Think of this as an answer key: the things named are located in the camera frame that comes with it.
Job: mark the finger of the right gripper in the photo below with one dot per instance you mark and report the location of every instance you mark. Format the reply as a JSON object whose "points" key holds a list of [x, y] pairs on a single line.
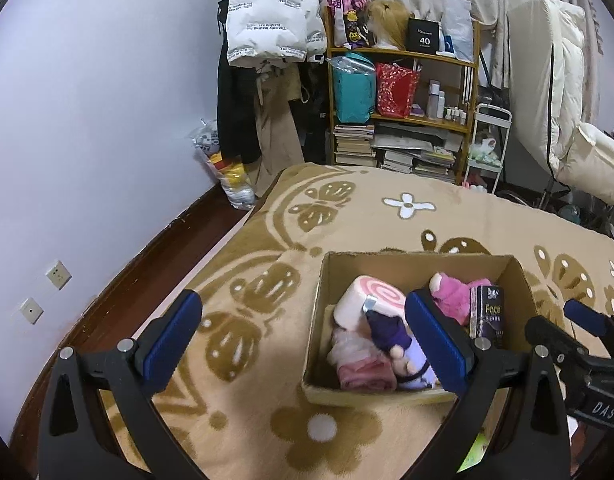
{"points": [[548, 339], [595, 323]]}

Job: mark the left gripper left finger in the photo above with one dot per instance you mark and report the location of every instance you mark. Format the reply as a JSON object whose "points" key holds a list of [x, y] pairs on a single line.
{"points": [[76, 439]]}

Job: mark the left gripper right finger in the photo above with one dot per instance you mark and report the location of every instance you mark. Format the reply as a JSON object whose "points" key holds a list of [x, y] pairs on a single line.
{"points": [[531, 440]]}

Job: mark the black face tissue box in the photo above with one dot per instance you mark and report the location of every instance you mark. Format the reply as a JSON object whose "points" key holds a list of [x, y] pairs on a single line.
{"points": [[486, 314]]}

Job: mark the pink bear plush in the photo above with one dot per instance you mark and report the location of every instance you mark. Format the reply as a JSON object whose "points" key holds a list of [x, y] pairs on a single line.
{"points": [[453, 297]]}

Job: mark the purple doll plush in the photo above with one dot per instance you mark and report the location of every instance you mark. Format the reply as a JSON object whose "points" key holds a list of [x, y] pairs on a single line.
{"points": [[409, 363]]}

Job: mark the pink towel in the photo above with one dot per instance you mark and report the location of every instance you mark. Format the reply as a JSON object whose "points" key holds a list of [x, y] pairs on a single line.
{"points": [[360, 366]]}

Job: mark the pink swiss roll plush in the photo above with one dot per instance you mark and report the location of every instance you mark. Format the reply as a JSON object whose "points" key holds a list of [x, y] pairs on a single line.
{"points": [[365, 294]]}

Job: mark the green tissue pack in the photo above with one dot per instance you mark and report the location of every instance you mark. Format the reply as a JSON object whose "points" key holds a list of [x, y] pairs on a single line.
{"points": [[477, 452]]}

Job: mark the cardboard box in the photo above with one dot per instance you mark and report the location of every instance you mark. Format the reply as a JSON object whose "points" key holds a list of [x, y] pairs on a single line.
{"points": [[417, 319]]}

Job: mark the beige patterned carpet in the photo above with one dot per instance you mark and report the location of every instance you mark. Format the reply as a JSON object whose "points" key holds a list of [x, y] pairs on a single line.
{"points": [[254, 396]]}

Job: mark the white metal cart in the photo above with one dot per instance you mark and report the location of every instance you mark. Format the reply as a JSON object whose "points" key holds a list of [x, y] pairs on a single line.
{"points": [[487, 151]]}

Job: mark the wooden shelf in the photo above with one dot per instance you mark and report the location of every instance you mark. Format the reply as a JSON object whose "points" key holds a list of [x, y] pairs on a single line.
{"points": [[422, 89]]}

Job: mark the stack of books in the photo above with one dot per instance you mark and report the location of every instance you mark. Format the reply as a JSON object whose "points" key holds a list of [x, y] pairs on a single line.
{"points": [[353, 145]]}

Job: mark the cream padded chair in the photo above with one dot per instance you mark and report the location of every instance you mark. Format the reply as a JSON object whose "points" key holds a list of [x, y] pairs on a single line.
{"points": [[547, 75]]}

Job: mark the red patterned bag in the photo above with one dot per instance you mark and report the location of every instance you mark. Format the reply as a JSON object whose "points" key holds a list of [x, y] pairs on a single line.
{"points": [[396, 86]]}

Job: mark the plastic bag of toys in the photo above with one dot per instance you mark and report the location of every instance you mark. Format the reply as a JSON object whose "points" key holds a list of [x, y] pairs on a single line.
{"points": [[229, 172]]}

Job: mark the black box number 40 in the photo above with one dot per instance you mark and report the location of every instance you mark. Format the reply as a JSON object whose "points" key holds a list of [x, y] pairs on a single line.
{"points": [[423, 36]]}

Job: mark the teal bag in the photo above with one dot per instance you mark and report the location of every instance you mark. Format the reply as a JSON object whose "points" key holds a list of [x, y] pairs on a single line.
{"points": [[354, 87]]}

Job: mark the white plastic bag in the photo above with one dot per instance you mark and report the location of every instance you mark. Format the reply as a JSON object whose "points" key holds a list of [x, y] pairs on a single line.
{"points": [[457, 25]]}

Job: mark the black hanging coat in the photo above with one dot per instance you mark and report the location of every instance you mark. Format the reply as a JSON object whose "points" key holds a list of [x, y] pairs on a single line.
{"points": [[236, 90]]}

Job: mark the blonde wig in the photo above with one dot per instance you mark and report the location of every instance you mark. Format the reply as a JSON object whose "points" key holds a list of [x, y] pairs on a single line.
{"points": [[388, 20]]}

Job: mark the beige trench coat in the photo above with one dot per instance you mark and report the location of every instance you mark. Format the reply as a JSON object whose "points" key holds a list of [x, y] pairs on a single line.
{"points": [[275, 127]]}

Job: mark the white puffer jacket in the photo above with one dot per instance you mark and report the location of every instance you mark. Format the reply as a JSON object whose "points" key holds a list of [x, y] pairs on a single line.
{"points": [[274, 33]]}

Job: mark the lower wall socket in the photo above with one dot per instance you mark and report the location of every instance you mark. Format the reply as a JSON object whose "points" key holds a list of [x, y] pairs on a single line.
{"points": [[31, 310]]}

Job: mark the wall socket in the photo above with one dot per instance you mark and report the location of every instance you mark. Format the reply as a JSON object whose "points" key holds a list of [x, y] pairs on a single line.
{"points": [[58, 275], [31, 310]]}

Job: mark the upper wall socket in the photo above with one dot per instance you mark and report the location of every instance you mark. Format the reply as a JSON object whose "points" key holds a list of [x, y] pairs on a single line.
{"points": [[58, 275]]}

